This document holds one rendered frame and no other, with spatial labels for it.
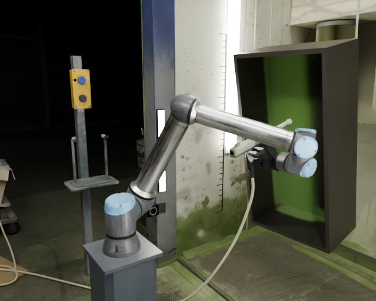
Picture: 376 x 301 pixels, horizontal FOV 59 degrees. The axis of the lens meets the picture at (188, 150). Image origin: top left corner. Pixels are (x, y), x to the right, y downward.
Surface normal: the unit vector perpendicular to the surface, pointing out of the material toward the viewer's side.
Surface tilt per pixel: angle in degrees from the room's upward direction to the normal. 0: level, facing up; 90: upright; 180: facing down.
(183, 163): 90
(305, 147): 91
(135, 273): 90
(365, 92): 90
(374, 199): 57
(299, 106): 102
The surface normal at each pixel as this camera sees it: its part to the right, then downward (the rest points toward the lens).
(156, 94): 0.57, 0.17
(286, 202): -0.75, 0.33
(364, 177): -0.69, -0.43
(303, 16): -0.82, 0.11
